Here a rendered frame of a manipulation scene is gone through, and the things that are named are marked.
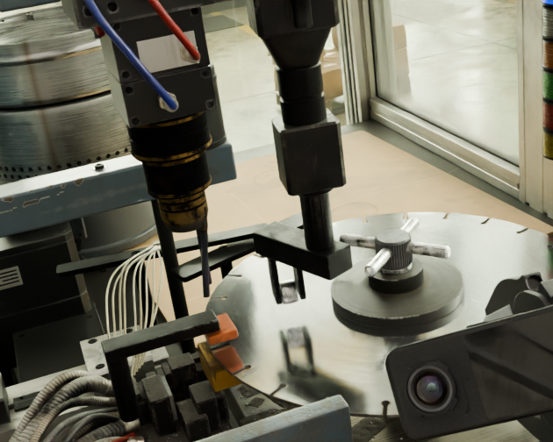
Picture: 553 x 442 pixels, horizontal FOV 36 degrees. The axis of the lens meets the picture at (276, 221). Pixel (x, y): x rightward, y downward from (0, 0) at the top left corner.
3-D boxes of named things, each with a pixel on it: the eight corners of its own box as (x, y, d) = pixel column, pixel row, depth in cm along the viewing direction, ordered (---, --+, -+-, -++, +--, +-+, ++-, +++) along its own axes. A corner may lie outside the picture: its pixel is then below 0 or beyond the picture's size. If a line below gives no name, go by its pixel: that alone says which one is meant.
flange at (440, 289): (334, 267, 78) (331, 242, 77) (458, 258, 77) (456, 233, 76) (328, 331, 68) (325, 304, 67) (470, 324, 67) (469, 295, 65)
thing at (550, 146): (569, 143, 93) (569, 117, 92) (596, 154, 89) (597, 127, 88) (534, 153, 92) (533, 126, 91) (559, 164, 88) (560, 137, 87)
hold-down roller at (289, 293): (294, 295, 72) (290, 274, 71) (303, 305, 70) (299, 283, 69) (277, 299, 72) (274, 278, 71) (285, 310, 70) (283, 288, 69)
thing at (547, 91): (570, 86, 91) (570, 58, 90) (598, 95, 87) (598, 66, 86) (533, 95, 90) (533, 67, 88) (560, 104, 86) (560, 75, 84)
